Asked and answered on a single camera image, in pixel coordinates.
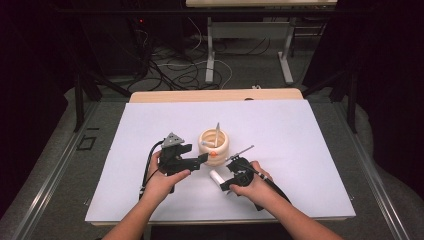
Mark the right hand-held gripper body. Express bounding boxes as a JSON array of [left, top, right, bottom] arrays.
[[225, 144, 256, 188]]

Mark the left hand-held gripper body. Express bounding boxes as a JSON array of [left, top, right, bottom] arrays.
[[158, 132, 201, 176]]

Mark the short white cylinder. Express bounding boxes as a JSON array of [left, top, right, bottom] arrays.
[[209, 169, 227, 186]]

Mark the cream ribbed pen holder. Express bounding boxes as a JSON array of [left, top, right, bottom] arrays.
[[198, 128, 231, 167]]

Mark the person's right hand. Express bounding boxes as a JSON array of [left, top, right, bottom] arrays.
[[229, 160, 281, 209]]

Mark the person's left hand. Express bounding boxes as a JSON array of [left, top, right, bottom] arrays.
[[142, 151, 192, 202]]

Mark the person's dark clothing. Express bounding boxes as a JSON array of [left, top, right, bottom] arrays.
[[143, 222, 291, 240]]

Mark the white table mat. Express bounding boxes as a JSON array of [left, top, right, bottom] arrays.
[[84, 99, 357, 224]]

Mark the wooden table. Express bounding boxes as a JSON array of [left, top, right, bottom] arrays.
[[85, 88, 357, 227]]

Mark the black metal stand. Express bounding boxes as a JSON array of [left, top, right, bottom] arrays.
[[73, 66, 132, 133], [301, 66, 359, 134]]

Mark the dark equipment with red light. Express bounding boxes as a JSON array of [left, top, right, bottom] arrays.
[[96, 13, 151, 78]]

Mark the light desk with metal legs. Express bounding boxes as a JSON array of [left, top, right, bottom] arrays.
[[185, 0, 338, 85]]

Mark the black horizontal bar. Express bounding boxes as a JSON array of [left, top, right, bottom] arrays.
[[56, 7, 368, 16]]

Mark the dark curtain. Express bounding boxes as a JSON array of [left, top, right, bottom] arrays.
[[301, 0, 424, 193], [0, 0, 79, 216]]

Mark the left hand-held gripper black cable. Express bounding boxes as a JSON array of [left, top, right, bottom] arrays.
[[138, 139, 165, 201]]

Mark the hand-held gripper black cable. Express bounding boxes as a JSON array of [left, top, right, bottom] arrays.
[[246, 164, 292, 204], [138, 139, 165, 201]]

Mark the right hand-held gripper black cable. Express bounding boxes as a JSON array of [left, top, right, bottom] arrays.
[[246, 164, 292, 204]]

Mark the tangle of black floor cables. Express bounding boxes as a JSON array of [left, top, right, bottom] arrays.
[[133, 19, 271, 92]]

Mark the white floor cable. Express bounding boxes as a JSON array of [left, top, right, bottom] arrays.
[[156, 16, 234, 90]]

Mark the aluminium rail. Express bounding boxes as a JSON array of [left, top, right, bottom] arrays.
[[336, 99, 412, 240], [13, 101, 100, 240]]

